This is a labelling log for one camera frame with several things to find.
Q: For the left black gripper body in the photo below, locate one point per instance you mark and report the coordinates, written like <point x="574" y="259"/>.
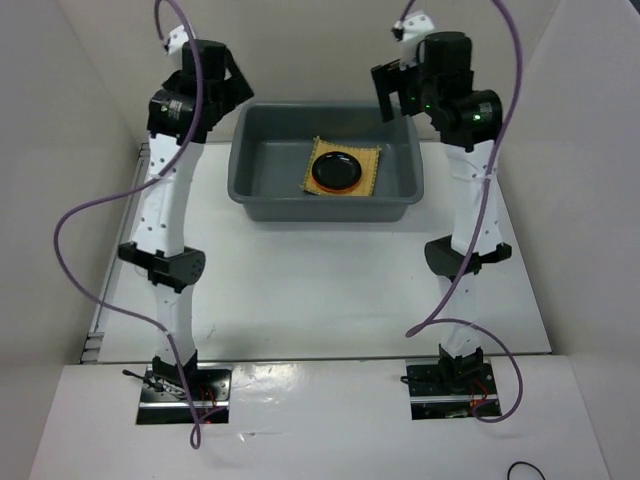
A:
<point x="175" y="85"/>

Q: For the woven bamboo mat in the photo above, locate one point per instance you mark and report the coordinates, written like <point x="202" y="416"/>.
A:
<point x="367" y="156"/>

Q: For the black round plate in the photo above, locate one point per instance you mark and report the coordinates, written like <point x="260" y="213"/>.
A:
<point x="336" y="171"/>

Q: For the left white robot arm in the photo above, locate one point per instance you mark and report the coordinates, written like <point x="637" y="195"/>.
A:
<point x="189" y="104"/>

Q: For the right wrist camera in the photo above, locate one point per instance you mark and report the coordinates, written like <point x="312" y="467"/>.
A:
<point x="409" y="33"/>

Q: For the grey plastic bin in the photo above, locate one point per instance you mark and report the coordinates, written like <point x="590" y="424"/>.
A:
<point x="272" y="149"/>

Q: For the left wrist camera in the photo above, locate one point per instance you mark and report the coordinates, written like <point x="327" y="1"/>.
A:
<point x="176" y="39"/>

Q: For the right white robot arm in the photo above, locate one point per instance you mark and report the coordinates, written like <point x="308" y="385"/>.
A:
<point x="470" y="146"/>

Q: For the orange plastic plate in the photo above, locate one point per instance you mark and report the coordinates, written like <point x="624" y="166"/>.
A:
<point x="359" y="189"/>

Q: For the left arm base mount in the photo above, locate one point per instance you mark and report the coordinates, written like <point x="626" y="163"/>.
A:
<point x="164" y="403"/>

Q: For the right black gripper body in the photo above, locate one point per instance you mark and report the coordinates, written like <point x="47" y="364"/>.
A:
<point x="417" y="91"/>

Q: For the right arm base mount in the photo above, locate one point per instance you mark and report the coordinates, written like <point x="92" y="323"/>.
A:
<point x="452" y="388"/>

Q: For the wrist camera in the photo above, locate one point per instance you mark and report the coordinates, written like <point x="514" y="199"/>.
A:
<point x="409" y="33"/>
<point x="176" y="39"/>

